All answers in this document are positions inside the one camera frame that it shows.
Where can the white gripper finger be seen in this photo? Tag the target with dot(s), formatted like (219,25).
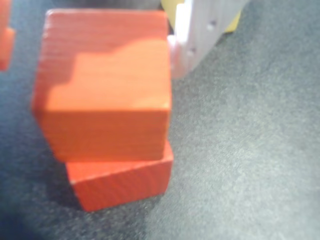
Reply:
(200,32)

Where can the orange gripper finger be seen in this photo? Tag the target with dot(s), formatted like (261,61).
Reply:
(5,37)

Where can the orange wooden cube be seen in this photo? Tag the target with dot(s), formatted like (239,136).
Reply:
(105,95)

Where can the yellow wooden cube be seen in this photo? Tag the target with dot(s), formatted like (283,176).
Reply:
(233,23)

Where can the red wooden cube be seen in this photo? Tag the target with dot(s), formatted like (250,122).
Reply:
(120,185)

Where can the dark felt mat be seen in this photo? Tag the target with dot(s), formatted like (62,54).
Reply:
(250,150)

